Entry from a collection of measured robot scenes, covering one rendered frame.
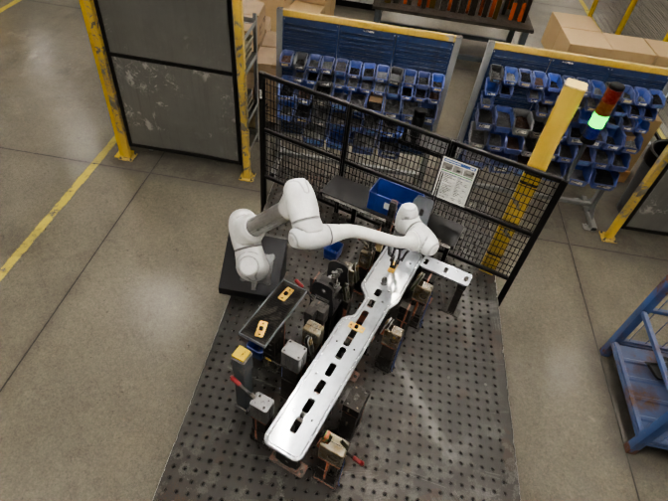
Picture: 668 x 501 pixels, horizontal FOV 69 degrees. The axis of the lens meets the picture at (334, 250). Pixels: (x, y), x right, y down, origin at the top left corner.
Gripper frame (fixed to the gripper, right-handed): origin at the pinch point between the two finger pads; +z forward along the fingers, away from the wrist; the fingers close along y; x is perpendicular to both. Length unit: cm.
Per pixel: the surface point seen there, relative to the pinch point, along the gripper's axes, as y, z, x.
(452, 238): 22.0, 1.8, 39.3
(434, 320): 32.0, 34.8, 2.9
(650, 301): 151, 38, 97
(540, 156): 47, -57, 58
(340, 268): -18.8, -13.7, -31.9
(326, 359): -4, 5, -70
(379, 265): -7.2, 4.8, -2.6
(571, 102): 49, -88, 58
